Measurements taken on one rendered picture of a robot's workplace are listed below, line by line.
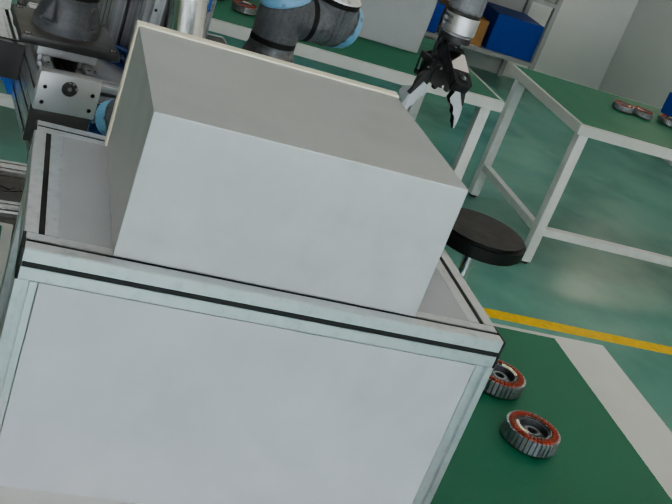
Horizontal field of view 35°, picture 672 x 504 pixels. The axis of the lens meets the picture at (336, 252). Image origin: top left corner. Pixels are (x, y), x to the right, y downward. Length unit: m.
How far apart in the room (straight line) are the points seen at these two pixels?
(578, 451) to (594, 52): 7.74
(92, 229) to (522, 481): 0.94
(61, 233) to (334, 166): 0.36
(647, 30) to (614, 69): 0.48
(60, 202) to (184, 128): 0.25
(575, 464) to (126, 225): 1.09
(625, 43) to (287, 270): 8.41
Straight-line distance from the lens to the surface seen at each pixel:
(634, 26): 9.67
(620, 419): 2.37
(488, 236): 3.63
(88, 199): 1.51
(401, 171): 1.38
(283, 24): 2.60
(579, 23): 9.56
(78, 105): 2.41
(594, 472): 2.12
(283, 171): 1.34
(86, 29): 2.49
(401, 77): 4.58
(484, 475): 1.93
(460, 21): 2.25
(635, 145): 5.14
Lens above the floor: 1.73
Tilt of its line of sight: 23 degrees down
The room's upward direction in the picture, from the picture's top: 21 degrees clockwise
